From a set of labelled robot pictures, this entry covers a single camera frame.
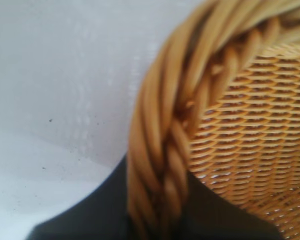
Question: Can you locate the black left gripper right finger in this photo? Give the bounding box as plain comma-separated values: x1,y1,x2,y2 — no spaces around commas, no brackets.
186,172,281,240

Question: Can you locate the tan woven wicker basket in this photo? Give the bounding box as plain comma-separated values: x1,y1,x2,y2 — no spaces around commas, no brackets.
126,0,300,240

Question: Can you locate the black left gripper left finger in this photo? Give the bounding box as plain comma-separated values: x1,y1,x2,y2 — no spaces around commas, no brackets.
27,154,134,240

